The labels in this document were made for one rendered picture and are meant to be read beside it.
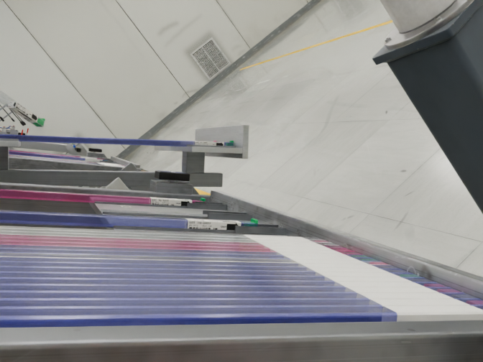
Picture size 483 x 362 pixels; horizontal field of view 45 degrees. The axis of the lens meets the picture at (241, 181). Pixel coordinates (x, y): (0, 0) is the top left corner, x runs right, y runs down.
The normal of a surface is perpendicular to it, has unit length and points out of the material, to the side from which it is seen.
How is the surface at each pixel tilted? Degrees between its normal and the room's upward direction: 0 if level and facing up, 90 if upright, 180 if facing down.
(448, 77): 90
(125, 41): 90
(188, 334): 44
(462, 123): 90
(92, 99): 90
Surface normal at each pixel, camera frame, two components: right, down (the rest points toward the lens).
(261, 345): 0.32, 0.08
